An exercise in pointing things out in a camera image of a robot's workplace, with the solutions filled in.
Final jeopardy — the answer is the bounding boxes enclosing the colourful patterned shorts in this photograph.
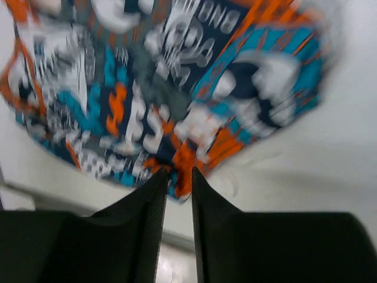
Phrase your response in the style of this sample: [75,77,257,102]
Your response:
[1,1,328,201]

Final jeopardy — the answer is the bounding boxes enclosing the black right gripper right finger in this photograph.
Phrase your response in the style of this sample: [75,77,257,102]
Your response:
[191,169,376,282]

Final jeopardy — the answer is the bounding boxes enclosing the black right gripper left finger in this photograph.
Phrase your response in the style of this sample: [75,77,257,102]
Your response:
[1,169,168,282]

